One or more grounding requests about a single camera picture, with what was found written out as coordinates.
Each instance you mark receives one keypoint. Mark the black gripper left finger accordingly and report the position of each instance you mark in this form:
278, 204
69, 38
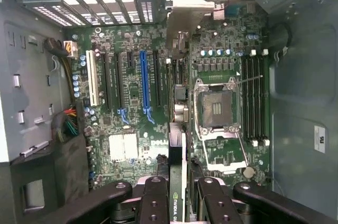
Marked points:
153, 203

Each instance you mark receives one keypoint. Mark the green motherboard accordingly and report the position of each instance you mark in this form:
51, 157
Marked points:
132, 94

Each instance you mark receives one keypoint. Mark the long black expansion slot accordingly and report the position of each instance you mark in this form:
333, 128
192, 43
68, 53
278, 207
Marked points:
157, 78
107, 81
119, 81

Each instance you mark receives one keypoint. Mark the silver chipset heatsink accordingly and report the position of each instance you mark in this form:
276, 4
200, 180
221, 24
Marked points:
123, 147

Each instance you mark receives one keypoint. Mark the silver coin battery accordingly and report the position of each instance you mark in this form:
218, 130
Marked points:
248, 172

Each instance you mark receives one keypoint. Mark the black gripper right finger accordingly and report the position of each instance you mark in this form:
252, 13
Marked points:
214, 205

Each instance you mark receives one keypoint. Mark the black RAM slot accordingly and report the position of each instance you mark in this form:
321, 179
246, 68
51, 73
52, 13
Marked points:
257, 97
245, 97
251, 97
263, 97

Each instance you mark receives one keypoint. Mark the open metal socket cover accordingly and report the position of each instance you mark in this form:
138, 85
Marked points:
224, 152

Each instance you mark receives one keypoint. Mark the open black PC case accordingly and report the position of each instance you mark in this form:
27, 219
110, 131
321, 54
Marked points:
298, 76

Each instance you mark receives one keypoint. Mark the thin metal locking lever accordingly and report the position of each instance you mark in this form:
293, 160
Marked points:
251, 79

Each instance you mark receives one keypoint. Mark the long blue expansion slot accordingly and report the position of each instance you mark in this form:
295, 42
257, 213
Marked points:
144, 81

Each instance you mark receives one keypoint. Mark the short black expansion slot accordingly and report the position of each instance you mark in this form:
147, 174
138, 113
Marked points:
131, 59

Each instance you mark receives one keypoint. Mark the black plastic shroud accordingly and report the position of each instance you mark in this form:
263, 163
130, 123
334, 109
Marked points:
68, 171

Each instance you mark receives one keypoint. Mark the white expansion slot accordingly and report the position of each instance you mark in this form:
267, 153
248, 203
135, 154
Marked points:
93, 78

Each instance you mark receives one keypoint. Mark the CPU socket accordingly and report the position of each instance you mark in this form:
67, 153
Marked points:
217, 107

